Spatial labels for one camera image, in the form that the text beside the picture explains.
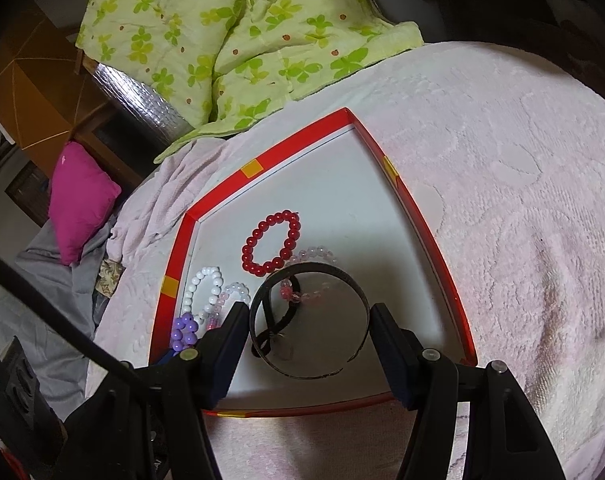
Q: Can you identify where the red rimmed white tray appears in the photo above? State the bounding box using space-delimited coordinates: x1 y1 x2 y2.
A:
150 106 478 420

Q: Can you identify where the multicolour bead bracelet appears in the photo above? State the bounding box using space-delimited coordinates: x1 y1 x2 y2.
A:
170 281 252 352

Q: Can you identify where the black cable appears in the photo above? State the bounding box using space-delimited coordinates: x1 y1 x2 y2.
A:
0 245 138 381

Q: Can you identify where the red bead bracelet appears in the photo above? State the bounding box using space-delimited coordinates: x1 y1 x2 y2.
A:
241 209 302 277

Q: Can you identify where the pale pink blanket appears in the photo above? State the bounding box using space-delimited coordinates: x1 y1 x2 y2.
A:
85 40 605 480

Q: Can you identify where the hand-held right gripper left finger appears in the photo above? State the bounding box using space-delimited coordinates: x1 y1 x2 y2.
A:
65 301 252 480

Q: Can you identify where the black hair tie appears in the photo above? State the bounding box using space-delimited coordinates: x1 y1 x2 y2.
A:
255 272 303 356

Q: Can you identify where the clear pink bead bracelet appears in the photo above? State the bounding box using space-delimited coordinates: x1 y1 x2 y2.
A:
280 245 339 306

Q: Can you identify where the silver foil mat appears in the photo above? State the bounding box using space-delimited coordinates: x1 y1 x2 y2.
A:
90 62 193 143

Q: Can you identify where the green clover print quilt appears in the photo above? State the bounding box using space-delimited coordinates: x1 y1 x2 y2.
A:
76 0 423 163

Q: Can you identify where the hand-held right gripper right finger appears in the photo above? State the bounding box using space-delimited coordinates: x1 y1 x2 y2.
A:
370 302 566 480

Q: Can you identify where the wooden bed frame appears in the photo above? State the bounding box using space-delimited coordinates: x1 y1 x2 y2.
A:
70 50 148 191

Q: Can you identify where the brown cardboard box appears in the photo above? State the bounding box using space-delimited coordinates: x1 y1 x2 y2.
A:
0 25 110 151

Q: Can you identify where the grey cloth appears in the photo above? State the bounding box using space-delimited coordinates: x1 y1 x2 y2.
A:
0 212 123 401

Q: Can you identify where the beige patterned cloth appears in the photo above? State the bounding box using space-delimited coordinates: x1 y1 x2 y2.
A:
95 259 123 295

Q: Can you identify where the white bead bracelet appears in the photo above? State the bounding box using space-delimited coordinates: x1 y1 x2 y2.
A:
182 266 224 326

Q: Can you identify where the magenta pillow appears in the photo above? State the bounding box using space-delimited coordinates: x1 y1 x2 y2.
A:
48 141 122 266

